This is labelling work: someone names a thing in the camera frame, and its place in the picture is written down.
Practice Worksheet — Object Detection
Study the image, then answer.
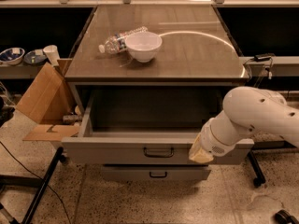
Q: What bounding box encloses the grey top drawer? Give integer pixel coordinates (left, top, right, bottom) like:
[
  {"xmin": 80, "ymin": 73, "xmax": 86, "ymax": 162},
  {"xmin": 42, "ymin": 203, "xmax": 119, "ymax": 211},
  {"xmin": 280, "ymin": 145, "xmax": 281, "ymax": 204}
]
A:
[{"xmin": 61, "ymin": 87, "xmax": 255, "ymax": 166}]

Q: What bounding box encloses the grey drawer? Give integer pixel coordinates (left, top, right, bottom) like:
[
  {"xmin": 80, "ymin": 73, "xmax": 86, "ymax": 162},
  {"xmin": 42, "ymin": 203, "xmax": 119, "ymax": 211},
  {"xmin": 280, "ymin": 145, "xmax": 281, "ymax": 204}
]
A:
[
  {"xmin": 101, "ymin": 165, "xmax": 211, "ymax": 181},
  {"xmin": 61, "ymin": 87, "xmax": 255, "ymax": 166}
]

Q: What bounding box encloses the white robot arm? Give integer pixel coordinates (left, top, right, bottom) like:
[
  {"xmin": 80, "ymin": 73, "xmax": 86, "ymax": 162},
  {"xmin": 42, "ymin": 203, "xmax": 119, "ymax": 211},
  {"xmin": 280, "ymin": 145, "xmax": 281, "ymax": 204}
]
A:
[{"xmin": 189, "ymin": 87, "xmax": 299, "ymax": 163}]

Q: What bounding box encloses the grey lower drawer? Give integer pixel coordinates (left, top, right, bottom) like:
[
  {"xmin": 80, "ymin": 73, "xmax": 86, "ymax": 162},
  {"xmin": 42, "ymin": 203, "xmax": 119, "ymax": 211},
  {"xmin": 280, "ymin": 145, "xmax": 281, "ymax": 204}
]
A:
[{"xmin": 101, "ymin": 165, "xmax": 211, "ymax": 181}]

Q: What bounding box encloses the grey drawer cabinet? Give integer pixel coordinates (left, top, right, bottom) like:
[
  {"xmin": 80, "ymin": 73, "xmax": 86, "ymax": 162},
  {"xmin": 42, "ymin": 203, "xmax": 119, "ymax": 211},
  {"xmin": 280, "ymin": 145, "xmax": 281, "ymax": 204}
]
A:
[{"xmin": 66, "ymin": 4, "xmax": 248, "ymax": 116}]

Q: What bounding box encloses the black caster wheel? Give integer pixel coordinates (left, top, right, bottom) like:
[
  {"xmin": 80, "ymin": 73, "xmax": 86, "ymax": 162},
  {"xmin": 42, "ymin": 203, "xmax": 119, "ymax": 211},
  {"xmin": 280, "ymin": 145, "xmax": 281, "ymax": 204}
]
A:
[{"xmin": 275, "ymin": 210, "xmax": 299, "ymax": 224}]

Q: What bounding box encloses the black power adapter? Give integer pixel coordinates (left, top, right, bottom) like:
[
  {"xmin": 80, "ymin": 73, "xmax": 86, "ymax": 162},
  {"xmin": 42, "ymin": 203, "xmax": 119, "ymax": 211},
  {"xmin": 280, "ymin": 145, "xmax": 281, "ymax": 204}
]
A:
[{"xmin": 253, "ymin": 53, "xmax": 275, "ymax": 62}]

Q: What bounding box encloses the white bowl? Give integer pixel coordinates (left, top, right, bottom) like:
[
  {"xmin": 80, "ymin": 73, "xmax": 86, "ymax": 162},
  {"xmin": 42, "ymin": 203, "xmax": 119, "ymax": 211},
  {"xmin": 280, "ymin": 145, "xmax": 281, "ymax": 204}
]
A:
[{"xmin": 125, "ymin": 32, "xmax": 163, "ymax": 63}]

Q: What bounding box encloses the clear plastic water bottle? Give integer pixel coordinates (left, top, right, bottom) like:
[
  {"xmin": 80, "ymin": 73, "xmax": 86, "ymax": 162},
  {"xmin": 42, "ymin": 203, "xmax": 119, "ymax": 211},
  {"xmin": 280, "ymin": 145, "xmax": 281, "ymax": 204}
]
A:
[{"xmin": 98, "ymin": 26, "xmax": 148, "ymax": 54}]

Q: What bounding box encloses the brown cardboard box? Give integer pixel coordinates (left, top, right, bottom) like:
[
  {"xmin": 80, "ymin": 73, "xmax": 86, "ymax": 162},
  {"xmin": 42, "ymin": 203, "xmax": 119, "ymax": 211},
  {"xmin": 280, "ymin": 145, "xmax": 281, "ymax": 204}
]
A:
[{"xmin": 16, "ymin": 63, "xmax": 79, "ymax": 142}]

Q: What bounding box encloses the white paper cup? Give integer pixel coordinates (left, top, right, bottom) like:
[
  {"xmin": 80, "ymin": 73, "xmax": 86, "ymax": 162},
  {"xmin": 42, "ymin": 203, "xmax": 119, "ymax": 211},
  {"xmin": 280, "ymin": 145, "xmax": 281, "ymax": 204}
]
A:
[{"xmin": 43, "ymin": 45, "xmax": 60, "ymax": 65}]

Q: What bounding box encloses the blue patterned bowl left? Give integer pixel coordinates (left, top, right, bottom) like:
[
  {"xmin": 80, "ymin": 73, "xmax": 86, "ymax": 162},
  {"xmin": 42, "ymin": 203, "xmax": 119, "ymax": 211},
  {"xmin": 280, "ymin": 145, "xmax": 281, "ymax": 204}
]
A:
[{"xmin": 0, "ymin": 48, "xmax": 25, "ymax": 65}]

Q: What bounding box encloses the black right frame leg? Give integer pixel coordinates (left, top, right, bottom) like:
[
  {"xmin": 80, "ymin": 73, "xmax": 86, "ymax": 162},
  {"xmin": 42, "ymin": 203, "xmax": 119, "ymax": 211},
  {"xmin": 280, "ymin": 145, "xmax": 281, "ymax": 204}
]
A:
[{"xmin": 248, "ymin": 151, "xmax": 265, "ymax": 188}]

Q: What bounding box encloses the black frame leg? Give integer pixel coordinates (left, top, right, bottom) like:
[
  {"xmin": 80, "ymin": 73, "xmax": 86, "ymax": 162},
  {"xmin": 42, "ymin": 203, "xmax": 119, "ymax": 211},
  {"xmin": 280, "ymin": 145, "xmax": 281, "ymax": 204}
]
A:
[
  {"xmin": 21, "ymin": 147, "xmax": 64, "ymax": 224},
  {"xmin": 248, "ymin": 151, "xmax": 265, "ymax": 188}
]

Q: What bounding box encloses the black left frame leg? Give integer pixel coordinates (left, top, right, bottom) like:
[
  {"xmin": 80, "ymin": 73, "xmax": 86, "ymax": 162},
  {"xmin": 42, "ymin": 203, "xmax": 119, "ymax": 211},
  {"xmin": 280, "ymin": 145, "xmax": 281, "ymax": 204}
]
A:
[{"xmin": 21, "ymin": 147, "xmax": 64, "ymax": 224}]

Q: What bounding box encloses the black floor cable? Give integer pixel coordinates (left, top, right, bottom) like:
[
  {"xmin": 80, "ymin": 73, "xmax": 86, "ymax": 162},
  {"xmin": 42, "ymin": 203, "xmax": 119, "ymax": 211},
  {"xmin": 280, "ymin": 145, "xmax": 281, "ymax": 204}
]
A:
[{"xmin": 0, "ymin": 140, "xmax": 73, "ymax": 224}]

